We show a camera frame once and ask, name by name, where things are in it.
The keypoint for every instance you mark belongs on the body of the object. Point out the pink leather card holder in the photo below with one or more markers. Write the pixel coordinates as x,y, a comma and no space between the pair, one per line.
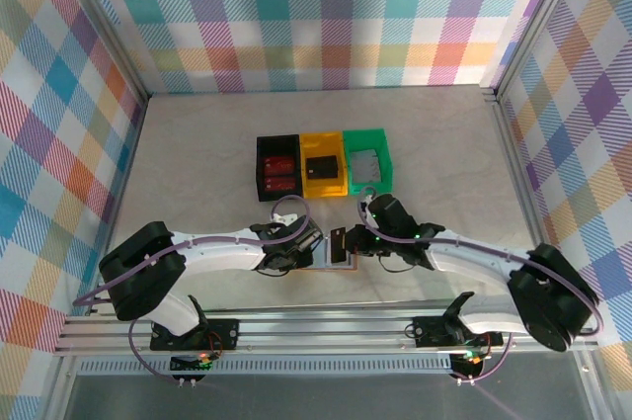
340,265

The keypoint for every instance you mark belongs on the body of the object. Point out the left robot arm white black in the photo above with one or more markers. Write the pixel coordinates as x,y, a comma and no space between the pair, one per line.
217,252

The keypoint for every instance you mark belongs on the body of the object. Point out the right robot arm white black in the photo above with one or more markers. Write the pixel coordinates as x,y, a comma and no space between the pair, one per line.
469,257

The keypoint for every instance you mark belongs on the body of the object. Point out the silver credit card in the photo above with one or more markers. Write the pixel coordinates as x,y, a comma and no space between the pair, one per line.
366,167

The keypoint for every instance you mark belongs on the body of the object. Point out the red credit card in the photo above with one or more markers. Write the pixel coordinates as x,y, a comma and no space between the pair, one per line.
279,165
280,184

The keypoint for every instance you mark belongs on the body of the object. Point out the green plastic bin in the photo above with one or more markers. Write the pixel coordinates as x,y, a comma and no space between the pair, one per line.
365,138

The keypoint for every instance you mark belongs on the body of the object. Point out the yellow plastic bin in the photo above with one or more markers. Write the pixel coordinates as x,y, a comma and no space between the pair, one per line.
321,143

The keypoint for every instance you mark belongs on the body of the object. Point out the black plastic bin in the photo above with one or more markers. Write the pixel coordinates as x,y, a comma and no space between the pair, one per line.
279,145

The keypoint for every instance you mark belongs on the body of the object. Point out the grey metal panel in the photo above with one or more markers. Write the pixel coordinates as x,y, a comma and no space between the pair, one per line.
321,397

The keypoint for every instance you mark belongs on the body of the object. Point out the circuit board with lights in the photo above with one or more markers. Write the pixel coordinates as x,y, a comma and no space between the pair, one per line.
190,364
469,363

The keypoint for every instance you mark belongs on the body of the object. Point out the plaid cloth backdrop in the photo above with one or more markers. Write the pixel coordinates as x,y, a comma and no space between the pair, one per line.
316,20
592,143
39,143

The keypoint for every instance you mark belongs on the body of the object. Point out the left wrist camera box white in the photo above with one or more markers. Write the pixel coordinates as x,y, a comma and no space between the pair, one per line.
284,217

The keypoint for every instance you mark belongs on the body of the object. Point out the aluminium mounting rail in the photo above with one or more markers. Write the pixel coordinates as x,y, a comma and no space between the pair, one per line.
321,331

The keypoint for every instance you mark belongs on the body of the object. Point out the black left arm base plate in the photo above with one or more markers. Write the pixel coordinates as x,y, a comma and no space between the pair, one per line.
224,328

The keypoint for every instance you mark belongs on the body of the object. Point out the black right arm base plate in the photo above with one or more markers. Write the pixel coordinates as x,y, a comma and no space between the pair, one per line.
429,328

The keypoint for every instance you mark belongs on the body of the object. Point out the aluminium table side rail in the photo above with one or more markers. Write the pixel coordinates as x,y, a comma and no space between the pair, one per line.
504,143
133,143

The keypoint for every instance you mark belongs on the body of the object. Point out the aluminium frame post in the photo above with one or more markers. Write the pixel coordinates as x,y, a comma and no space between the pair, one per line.
99,20
543,15

